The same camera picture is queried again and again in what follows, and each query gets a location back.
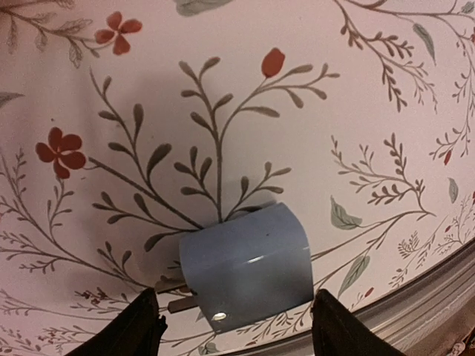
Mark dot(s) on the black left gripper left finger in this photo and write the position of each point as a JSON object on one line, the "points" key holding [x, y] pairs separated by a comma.
{"points": [[137, 330]]}

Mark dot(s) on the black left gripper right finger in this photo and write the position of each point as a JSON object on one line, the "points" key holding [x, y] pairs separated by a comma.
{"points": [[337, 332]]}

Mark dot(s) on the blue cube adapter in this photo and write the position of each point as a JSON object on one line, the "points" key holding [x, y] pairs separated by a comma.
{"points": [[244, 270]]}

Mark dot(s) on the floral table mat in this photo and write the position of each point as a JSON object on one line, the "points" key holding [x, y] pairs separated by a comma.
{"points": [[127, 126]]}

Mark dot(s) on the aluminium front rail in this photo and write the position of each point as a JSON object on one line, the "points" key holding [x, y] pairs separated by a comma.
{"points": [[408, 315]]}

